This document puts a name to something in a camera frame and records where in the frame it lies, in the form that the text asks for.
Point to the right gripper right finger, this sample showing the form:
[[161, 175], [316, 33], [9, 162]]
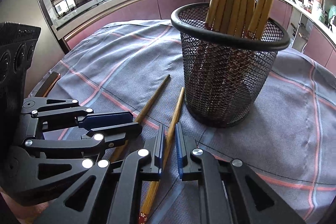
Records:
[[229, 192]]

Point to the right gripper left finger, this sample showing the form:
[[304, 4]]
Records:
[[109, 192]]

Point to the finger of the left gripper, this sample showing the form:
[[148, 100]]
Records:
[[105, 118], [114, 136]]

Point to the dark wooden chair back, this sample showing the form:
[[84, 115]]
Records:
[[48, 84]]

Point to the blue plaid tablecloth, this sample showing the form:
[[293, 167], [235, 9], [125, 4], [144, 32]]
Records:
[[288, 137]]

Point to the black mesh utensil cup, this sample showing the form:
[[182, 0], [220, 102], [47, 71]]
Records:
[[223, 74]]

